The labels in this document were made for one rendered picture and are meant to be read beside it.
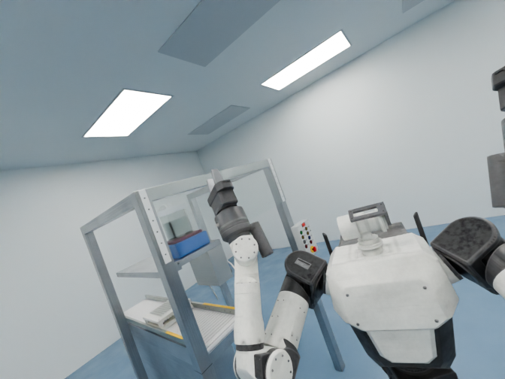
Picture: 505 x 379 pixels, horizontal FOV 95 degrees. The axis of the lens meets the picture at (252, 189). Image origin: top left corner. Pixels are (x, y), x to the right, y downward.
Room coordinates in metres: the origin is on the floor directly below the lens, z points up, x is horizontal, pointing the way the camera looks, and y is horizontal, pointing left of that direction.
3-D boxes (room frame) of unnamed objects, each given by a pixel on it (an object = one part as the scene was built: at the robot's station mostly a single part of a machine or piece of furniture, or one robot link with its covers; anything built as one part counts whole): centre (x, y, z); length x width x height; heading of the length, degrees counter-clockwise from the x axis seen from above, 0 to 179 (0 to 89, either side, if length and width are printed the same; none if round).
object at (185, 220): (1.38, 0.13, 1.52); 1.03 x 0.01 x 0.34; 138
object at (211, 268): (1.35, 0.39, 1.20); 0.22 x 0.11 x 0.20; 48
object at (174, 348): (1.65, 0.90, 0.83); 1.30 x 0.29 x 0.10; 48
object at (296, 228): (1.76, -0.25, 1.03); 0.17 x 0.06 x 0.26; 138
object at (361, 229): (0.61, -0.24, 1.34); 0.10 x 0.07 x 0.09; 64
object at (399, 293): (0.67, -0.27, 1.14); 0.34 x 0.30 x 0.36; 64
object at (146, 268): (1.38, 0.63, 1.31); 0.62 x 0.38 x 0.04; 48
